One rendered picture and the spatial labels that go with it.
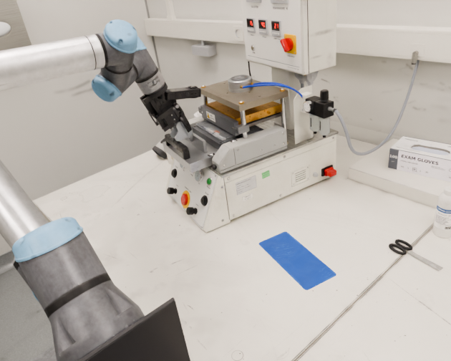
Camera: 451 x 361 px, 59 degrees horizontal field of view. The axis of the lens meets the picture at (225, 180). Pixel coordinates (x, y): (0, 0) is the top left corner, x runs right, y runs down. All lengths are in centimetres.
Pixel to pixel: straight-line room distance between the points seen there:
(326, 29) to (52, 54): 77
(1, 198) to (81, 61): 33
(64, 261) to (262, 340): 47
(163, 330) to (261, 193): 71
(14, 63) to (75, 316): 51
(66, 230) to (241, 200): 67
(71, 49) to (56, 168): 178
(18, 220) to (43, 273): 21
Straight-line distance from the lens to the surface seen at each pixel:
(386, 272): 111
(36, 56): 94
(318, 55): 129
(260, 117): 128
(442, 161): 141
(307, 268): 110
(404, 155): 144
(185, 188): 137
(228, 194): 122
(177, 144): 124
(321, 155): 140
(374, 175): 143
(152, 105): 121
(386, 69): 166
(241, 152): 120
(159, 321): 68
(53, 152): 264
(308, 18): 125
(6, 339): 235
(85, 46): 96
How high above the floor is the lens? 149
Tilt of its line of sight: 29 degrees down
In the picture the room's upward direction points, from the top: 8 degrees counter-clockwise
